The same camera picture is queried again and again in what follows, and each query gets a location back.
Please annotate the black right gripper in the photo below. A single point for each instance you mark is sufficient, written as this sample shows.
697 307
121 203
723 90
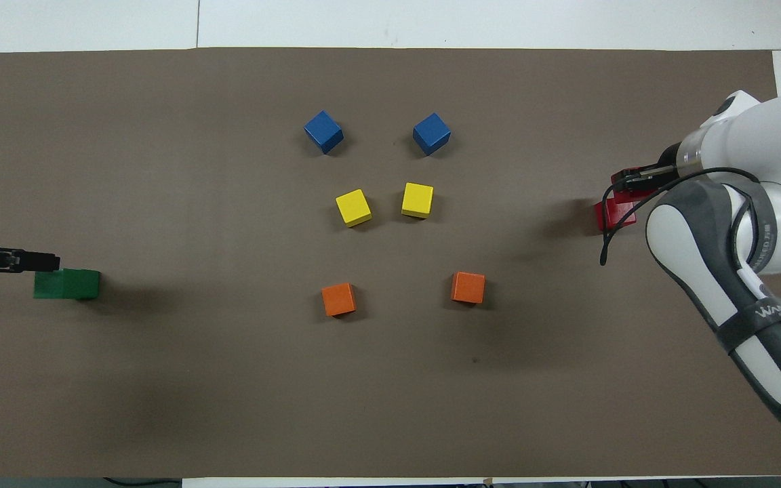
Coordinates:
662 177

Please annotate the red wooden cube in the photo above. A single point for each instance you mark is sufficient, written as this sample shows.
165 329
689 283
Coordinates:
641 196
613 215

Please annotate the green wooden cube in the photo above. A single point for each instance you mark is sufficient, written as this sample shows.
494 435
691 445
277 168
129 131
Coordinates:
48 285
92 288

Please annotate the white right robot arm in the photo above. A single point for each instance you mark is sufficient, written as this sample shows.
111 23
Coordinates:
770 135

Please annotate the orange wooden cube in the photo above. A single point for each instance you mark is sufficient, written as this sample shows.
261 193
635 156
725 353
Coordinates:
468 287
338 299

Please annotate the blue wooden cube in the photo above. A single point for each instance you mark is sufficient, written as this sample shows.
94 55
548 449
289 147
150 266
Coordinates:
323 131
431 133

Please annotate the yellow wooden cube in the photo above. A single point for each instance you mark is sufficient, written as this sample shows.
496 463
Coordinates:
417 200
353 207

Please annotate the brown table mat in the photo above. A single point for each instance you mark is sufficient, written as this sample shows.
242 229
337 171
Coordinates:
228 379

